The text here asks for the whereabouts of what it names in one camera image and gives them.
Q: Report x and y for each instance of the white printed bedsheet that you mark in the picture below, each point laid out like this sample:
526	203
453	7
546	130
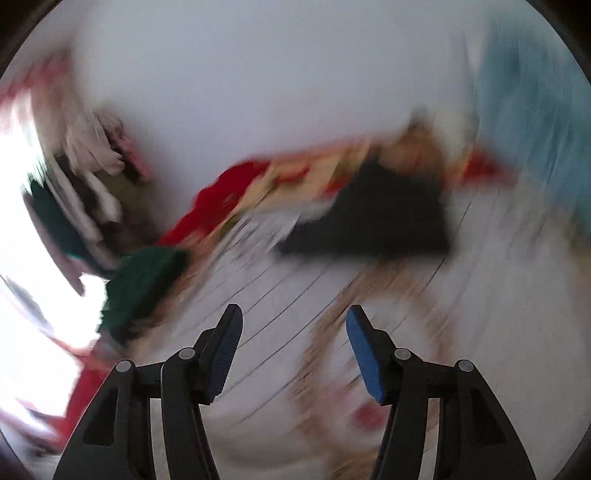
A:
277	295

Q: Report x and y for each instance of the red floral blanket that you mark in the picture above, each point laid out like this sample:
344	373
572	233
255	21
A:
231	184

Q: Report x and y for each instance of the folded green garment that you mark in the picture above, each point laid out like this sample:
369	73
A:
138	286

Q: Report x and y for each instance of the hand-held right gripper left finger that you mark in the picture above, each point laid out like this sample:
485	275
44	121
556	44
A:
226	350

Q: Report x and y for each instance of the pile of mixed clothes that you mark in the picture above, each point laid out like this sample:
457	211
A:
92	184

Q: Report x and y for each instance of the black garment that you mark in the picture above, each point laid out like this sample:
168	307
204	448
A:
378	217

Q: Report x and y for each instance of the white fuzzy cloth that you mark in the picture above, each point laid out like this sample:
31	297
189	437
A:
455	131

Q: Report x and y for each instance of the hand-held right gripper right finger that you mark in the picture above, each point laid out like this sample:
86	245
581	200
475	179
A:
367	355

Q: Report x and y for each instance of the brown cloth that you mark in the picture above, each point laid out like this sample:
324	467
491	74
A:
415	147

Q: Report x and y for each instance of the light blue cloth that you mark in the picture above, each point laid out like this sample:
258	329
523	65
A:
531	106

